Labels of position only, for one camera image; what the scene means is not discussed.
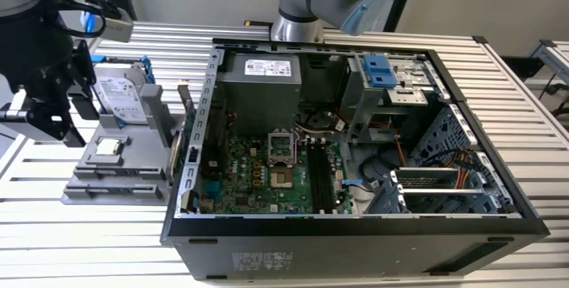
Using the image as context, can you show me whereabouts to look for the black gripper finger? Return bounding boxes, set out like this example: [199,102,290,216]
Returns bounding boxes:
[25,100,86,149]
[65,39,99,120]

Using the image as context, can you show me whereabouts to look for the RAM stick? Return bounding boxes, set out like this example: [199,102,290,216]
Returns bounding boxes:
[70,183,155,194]
[77,166,161,175]

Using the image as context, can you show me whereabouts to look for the hard disk in blue carrier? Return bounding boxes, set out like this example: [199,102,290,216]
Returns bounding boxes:
[90,53,154,129]

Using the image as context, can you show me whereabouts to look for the silver CPU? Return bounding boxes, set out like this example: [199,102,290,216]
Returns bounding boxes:
[94,138,121,155]

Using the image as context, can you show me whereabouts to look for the grey parts rack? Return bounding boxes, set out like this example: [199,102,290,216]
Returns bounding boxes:
[59,84,187,205]

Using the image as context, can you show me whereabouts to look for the green graphics card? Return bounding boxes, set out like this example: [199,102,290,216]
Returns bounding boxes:
[167,79,198,182]

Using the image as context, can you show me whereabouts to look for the grey power supply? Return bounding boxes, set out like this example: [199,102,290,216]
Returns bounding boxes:
[217,53,303,135]

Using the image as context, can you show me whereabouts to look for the green motherboard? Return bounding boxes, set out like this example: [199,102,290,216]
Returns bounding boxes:
[197,134,357,215]

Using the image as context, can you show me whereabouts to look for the metal socket cover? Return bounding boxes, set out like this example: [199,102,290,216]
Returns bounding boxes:
[265,129,297,166]

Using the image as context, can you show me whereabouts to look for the CPU socket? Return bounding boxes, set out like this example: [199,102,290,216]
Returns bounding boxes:
[267,164,297,189]

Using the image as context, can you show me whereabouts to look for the round black fan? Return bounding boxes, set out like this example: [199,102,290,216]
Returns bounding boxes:
[301,109,338,134]

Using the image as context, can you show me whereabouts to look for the black PC case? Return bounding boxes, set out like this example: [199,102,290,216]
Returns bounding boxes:
[158,36,551,282]

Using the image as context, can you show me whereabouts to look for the perforated metal disk bay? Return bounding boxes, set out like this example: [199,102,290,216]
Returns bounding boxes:
[363,167,516,215]

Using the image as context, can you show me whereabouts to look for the neighbouring metal table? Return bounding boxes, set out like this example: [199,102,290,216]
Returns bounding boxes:
[527,39,569,85]

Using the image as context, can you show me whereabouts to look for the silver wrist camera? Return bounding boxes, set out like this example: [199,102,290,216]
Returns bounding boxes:
[0,93,31,125]

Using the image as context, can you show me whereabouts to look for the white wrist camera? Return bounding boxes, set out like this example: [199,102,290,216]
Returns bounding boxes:
[99,14,134,43]

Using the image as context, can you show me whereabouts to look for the blue plastic drive bracket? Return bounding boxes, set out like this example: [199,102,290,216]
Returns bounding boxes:
[362,53,396,88]

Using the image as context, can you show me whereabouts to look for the black cable loop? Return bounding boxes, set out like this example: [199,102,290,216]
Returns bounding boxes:
[358,153,394,187]

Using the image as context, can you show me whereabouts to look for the orange wire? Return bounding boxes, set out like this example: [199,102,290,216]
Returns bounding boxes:
[394,134,406,169]

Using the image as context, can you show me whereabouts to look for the coloured wire bundle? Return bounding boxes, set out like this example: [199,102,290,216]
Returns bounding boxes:
[450,147,474,191]

